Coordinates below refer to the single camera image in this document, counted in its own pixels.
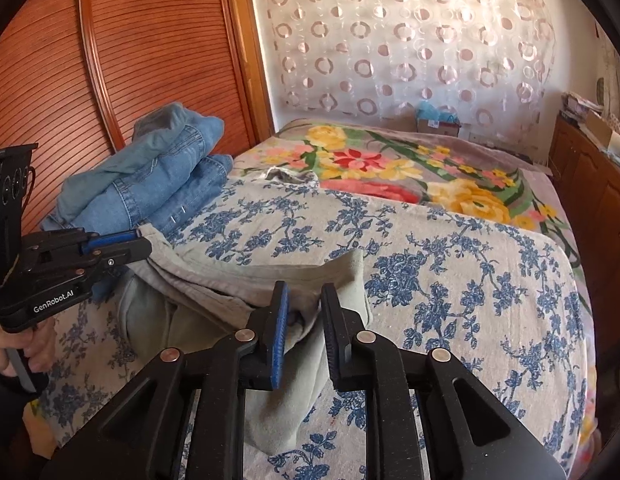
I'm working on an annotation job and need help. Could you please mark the light green shorts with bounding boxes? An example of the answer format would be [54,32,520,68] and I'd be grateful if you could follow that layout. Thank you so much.
[116,224,372,455]

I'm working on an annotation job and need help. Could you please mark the person's left hand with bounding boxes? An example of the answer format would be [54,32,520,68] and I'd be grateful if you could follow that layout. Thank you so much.
[0,318,56,377]

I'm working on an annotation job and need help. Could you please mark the folded blue denim jeans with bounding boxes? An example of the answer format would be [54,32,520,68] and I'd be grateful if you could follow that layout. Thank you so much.
[40,102,233,237]

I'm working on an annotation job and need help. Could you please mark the blue floral white blanket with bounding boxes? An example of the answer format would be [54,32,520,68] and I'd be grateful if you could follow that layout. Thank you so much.
[41,179,593,471]

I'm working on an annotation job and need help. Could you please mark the colourful floral pink bedspread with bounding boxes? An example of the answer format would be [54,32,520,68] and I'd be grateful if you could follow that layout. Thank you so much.
[228,118,599,441]

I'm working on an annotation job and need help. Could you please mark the brown slatted wooden wardrobe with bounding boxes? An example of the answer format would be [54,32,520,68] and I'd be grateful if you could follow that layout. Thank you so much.
[0,0,274,232]

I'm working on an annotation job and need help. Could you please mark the cardboard box with teal cloth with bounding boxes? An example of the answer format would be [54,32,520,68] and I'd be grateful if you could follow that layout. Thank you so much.
[415,101,461,138]

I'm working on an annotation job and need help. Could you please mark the brown wooden sideboard cabinet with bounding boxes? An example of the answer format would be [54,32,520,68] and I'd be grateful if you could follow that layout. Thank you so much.
[546,114,620,321]

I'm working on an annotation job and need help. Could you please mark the white curtain with circles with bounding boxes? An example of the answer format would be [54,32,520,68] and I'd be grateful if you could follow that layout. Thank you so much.
[252,0,555,142]

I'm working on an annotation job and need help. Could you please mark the cardboard box on sideboard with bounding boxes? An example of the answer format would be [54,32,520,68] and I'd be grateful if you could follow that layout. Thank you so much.
[586,110,620,157]

